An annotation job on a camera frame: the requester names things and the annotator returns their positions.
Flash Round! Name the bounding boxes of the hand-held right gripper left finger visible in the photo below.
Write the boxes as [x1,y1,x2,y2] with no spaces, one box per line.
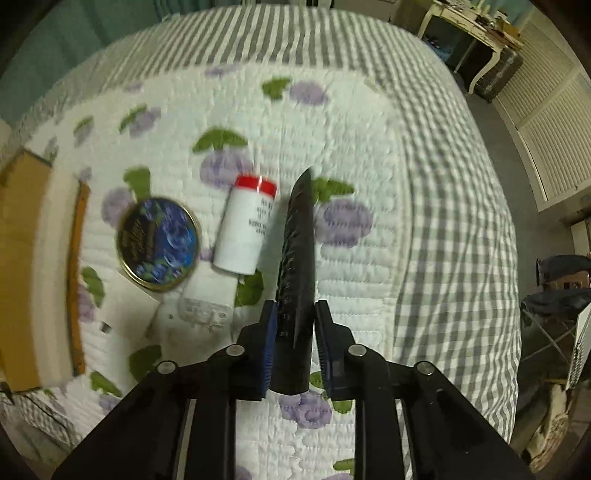
[51,299,279,480]

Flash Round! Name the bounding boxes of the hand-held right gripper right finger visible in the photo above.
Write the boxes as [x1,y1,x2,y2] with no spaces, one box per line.
[314,300,536,480]

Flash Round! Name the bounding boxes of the white charger adapter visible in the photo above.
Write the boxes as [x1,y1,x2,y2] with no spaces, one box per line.
[178,265,238,333]

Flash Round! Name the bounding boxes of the black comb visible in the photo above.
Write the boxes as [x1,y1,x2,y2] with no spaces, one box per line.
[270,167,319,395]

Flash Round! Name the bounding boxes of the white bottle with red cap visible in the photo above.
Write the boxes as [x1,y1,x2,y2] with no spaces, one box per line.
[212,173,279,276]

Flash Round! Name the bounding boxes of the white carton box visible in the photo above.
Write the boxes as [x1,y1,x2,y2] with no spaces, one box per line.
[99,270,162,340]

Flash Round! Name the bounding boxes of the round blue tin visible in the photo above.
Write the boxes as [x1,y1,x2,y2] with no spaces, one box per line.
[115,197,201,291]

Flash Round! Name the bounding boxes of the cardboard box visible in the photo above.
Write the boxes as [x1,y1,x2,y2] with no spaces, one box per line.
[0,147,90,393]

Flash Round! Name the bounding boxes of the white floral quilt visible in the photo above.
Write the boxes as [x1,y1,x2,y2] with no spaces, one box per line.
[0,65,416,480]

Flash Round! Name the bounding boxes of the beige bag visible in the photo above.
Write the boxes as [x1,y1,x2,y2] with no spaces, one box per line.
[510,378,578,472]

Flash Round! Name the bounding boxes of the dark clothes pile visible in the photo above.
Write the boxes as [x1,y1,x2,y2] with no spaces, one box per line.
[519,254,591,333]

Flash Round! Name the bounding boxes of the white wardrobe doors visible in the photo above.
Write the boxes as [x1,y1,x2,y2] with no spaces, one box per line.
[494,9,591,213]

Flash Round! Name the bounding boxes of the dark suitcase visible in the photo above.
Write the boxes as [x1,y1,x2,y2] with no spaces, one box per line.
[475,44,525,102]

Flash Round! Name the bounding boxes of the teal curtain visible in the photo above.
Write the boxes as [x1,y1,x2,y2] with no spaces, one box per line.
[9,0,222,134]

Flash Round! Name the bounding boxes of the white dressing table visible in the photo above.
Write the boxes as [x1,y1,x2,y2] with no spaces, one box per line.
[418,0,525,95]

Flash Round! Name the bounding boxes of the black cable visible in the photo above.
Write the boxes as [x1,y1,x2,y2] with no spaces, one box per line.
[0,381,70,435]

